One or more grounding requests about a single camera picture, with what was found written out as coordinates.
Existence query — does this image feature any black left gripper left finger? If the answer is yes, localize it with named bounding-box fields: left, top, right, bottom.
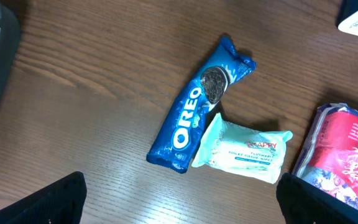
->
left=0, top=171, right=87, bottom=224

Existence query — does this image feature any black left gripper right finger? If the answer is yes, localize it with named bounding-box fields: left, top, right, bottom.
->
left=276, top=173, right=358, bottom=224

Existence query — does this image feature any teal wet wipes pack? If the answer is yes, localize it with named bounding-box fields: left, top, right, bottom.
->
left=191, top=113, right=293, bottom=184

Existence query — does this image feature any blue Oreo cookie pack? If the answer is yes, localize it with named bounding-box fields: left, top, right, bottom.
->
left=146, top=36, right=256, bottom=174

